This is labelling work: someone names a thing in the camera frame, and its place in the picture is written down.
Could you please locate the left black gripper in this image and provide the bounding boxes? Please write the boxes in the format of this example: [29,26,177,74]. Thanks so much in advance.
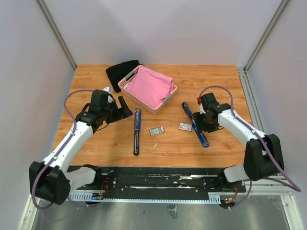
[101,95,133,124]

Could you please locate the red staple box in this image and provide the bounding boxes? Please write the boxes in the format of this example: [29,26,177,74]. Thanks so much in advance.
[178,123,192,131]

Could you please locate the silver staple strips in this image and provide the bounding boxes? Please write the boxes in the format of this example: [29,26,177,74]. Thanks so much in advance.
[149,126,165,136]

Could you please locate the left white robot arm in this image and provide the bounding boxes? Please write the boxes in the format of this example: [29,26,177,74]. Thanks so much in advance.
[29,87,133,210]

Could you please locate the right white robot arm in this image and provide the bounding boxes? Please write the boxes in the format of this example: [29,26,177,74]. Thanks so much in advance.
[193,93,284,192]

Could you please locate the pink plastic basket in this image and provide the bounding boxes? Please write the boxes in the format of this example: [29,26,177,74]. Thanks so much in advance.
[118,65,177,115]

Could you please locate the pink folded cloth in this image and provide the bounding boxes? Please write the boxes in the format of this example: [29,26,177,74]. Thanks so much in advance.
[126,65,174,108]

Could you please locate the black folded cloth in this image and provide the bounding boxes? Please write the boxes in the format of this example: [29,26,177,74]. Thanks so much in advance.
[106,60,140,93]

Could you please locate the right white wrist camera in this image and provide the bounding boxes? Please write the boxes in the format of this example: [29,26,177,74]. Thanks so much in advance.
[197,97,206,115]

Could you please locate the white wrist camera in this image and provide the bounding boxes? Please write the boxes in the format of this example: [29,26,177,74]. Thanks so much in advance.
[103,86,114,104]
[197,97,206,115]

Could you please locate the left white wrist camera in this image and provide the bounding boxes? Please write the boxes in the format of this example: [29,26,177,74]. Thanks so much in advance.
[103,86,114,104]

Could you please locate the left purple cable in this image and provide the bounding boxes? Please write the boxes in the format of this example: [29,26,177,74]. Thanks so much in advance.
[31,89,98,210]

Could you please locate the purple cable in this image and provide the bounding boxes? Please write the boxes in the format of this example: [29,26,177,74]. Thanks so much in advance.
[31,89,98,210]
[198,85,302,209]

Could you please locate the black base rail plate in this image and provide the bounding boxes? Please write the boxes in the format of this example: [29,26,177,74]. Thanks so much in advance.
[67,165,248,202]

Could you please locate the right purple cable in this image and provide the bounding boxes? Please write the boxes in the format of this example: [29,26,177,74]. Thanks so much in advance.
[198,85,302,209]

